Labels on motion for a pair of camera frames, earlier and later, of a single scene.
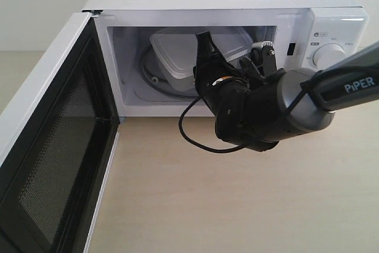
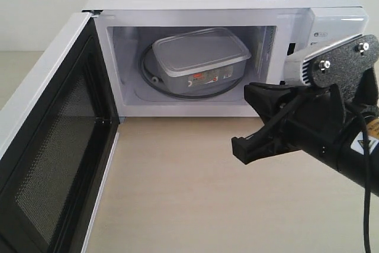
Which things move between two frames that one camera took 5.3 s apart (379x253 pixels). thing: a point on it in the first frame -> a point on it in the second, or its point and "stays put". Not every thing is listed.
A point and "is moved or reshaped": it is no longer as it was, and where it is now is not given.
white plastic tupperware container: x=174 y=48 is moved or reshaped
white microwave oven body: x=155 y=14 stays put
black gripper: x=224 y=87 -> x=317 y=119
